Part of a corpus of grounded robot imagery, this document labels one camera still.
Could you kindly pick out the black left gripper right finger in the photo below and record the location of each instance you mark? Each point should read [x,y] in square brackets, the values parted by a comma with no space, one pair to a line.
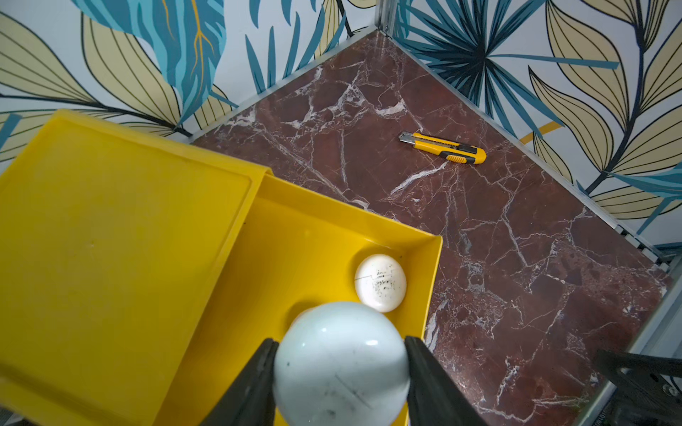
[434,398]

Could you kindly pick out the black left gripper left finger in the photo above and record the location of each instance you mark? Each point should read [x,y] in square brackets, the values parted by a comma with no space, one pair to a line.
[249,400]

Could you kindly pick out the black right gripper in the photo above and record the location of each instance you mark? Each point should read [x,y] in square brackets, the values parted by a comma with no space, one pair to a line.
[647,391]

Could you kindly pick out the white round earphone case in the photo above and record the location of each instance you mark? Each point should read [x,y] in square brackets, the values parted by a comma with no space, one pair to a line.
[380,283]
[342,363]
[298,317]

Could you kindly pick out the yellow top drawer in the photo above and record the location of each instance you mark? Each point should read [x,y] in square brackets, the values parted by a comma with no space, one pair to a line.
[296,250]

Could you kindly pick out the yellow plastic drawer cabinet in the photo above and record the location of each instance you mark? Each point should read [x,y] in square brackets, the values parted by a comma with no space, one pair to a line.
[112,242]

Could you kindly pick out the yellow black utility knife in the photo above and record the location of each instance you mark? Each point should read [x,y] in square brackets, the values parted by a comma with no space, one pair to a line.
[454,152]

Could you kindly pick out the right aluminium frame post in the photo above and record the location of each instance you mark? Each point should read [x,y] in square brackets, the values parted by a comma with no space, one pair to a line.
[385,16]

